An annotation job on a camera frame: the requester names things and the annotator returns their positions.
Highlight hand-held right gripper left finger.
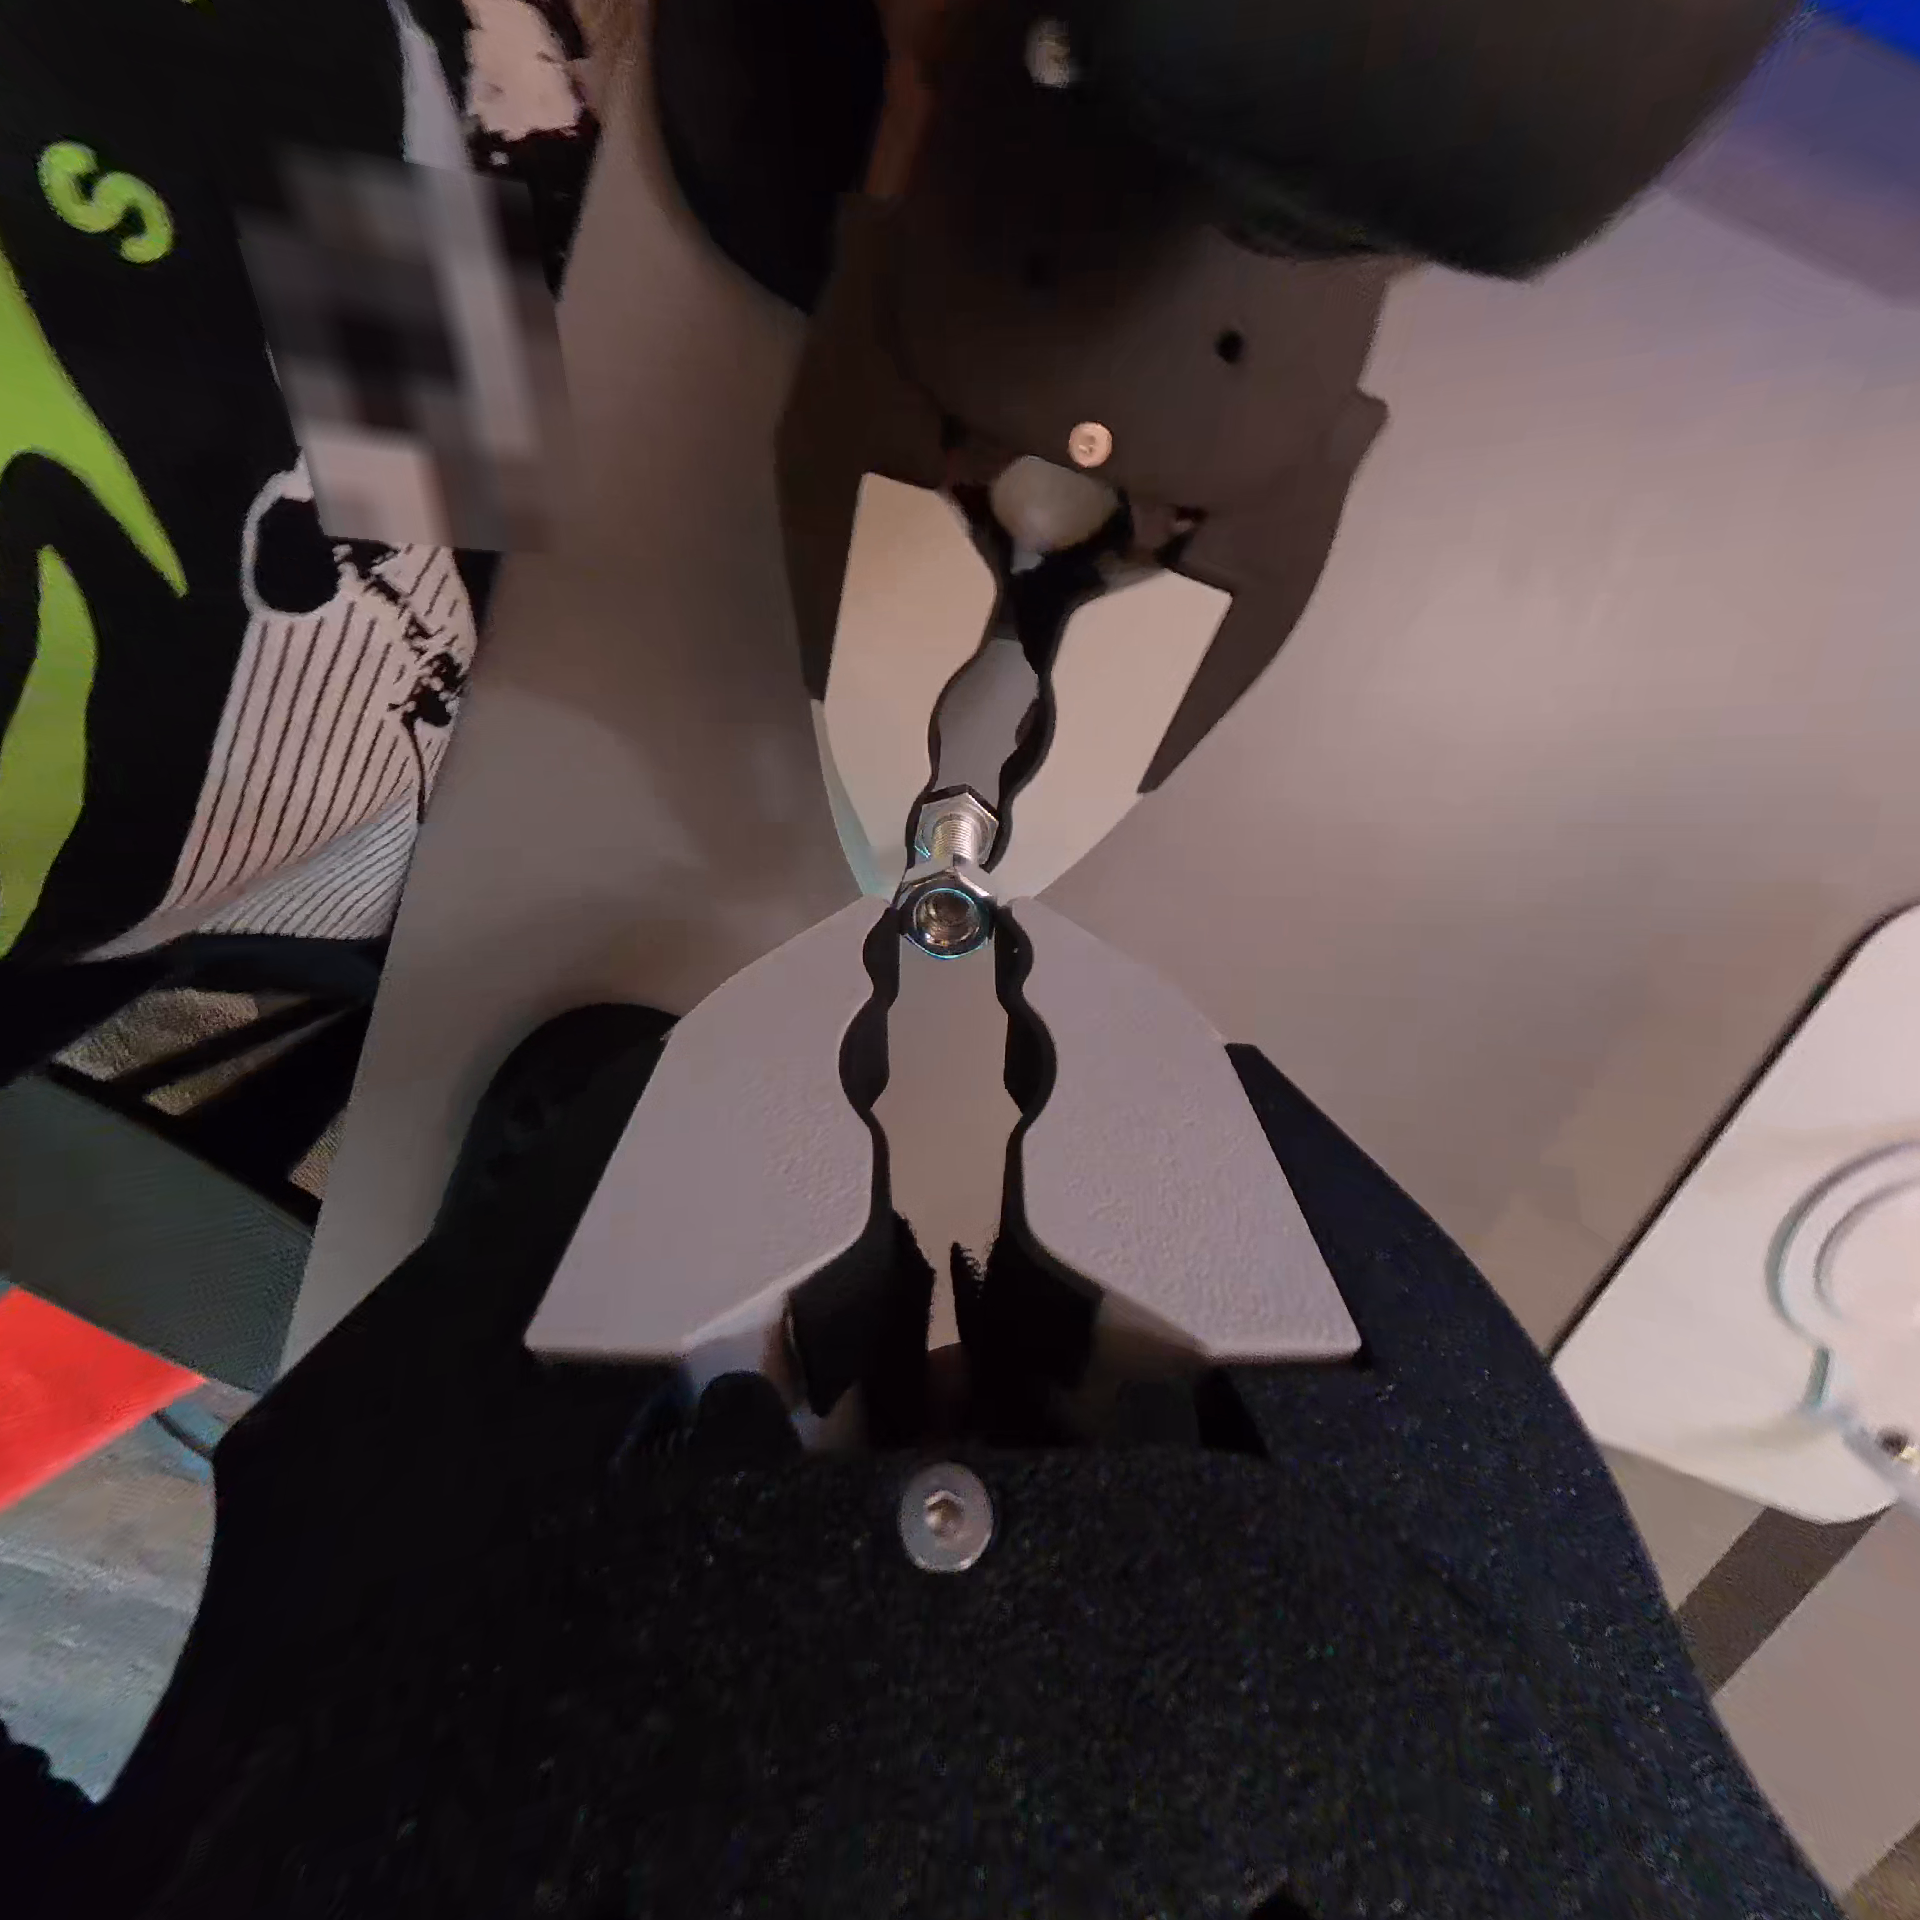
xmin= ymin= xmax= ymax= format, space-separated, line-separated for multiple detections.
xmin=525 ymin=897 xmax=906 ymax=1420

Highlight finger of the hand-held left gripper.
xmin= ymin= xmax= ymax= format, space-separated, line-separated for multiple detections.
xmin=813 ymin=471 xmax=1007 ymax=897
xmin=995 ymin=569 xmax=1234 ymax=906

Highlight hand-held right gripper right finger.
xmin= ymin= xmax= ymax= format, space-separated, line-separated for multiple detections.
xmin=989 ymin=897 xmax=1364 ymax=1420

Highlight long steel hex bolt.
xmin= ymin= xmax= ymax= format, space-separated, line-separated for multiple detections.
xmin=902 ymin=787 xmax=1003 ymax=890

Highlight steel hex nut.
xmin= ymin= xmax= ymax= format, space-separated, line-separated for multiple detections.
xmin=896 ymin=866 xmax=995 ymax=962

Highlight person's left forearm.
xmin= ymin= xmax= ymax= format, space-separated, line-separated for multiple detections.
xmin=651 ymin=0 xmax=888 ymax=308

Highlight black wrist rest pad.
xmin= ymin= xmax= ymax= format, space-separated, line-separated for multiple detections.
xmin=450 ymin=1002 xmax=683 ymax=1202

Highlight white display stand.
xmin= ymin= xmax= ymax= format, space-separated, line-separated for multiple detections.
xmin=1552 ymin=900 xmax=1920 ymax=1525

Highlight orange red object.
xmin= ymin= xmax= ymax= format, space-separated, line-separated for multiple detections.
xmin=0 ymin=1286 xmax=204 ymax=1509

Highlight blue plastic bin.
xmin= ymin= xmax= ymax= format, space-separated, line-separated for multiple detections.
xmin=1792 ymin=0 xmax=1920 ymax=61

